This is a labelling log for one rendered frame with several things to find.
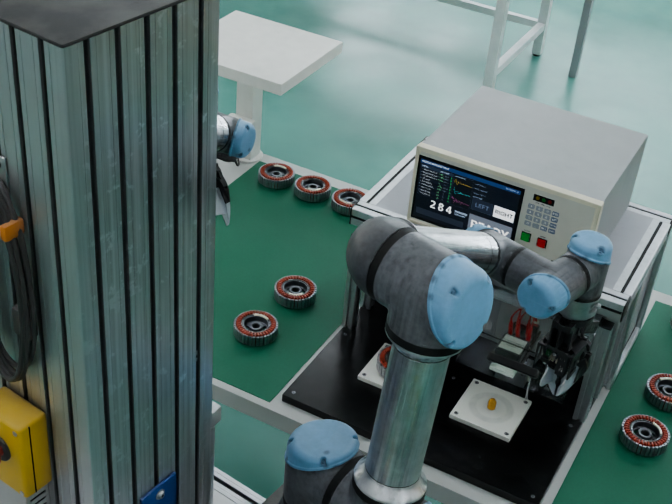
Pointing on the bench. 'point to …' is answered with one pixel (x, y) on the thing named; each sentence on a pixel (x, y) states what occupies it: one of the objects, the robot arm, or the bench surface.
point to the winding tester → (539, 165)
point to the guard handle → (513, 364)
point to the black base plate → (442, 453)
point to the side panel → (635, 317)
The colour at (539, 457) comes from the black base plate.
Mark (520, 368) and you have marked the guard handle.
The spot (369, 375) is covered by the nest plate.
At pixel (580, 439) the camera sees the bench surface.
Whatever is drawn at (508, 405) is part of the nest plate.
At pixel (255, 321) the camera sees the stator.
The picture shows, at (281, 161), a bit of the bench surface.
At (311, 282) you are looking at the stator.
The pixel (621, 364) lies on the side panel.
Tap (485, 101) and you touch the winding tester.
